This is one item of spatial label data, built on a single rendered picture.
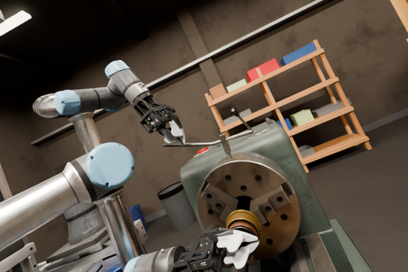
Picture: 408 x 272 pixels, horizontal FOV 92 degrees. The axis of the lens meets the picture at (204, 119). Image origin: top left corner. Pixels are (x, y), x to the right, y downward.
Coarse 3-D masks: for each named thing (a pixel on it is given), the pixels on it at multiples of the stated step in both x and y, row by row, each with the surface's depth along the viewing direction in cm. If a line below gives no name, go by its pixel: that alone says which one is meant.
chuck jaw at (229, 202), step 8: (208, 184) 62; (208, 192) 59; (216, 192) 59; (224, 192) 62; (208, 200) 59; (216, 200) 57; (224, 200) 57; (232, 200) 59; (216, 208) 57; (224, 208) 56; (232, 208) 55; (224, 216) 54
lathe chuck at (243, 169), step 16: (224, 160) 67; (240, 160) 60; (256, 160) 61; (208, 176) 63; (224, 176) 62; (240, 176) 60; (256, 176) 59; (272, 176) 58; (240, 192) 61; (256, 192) 59; (208, 208) 64; (240, 208) 70; (288, 208) 57; (208, 224) 64; (224, 224) 63; (272, 224) 59; (288, 224) 57; (272, 240) 59; (288, 240) 58; (256, 256) 60; (272, 256) 59
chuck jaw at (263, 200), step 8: (272, 192) 56; (280, 192) 54; (288, 192) 57; (256, 200) 57; (264, 200) 54; (272, 200) 54; (280, 200) 54; (288, 200) 53; (256, 208) 53; (264, 208) 53; (272, 208) 52; (256, 216) 52; (264, 216) 52
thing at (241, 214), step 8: (232, 216) 52; (240, 216) 50; (248, 216) 50; (232, 224) 50; (240, 224) 47; (248, 224) 48; (256, 224) 49; (248, 232) 46; (256, 232) 47; (256, 248) 46; (248, 256) 46
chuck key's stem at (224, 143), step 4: (220, 136) 65; (224, 136) 65; (220, 140) 66; (224, 140) 65; (224, 144) 65; (228, 144) 65; (224, 148) 65; (228, 148) 65; (228, 152) 65; (228, 156) 65
